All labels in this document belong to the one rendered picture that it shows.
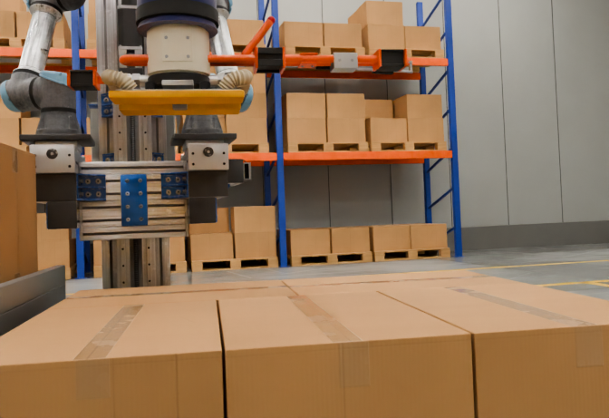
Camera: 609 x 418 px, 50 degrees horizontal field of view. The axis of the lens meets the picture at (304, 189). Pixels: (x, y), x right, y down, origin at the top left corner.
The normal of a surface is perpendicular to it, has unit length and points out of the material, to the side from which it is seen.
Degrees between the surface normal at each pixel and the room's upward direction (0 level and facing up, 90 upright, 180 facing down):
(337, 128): 90
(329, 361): 90
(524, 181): 90
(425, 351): 90
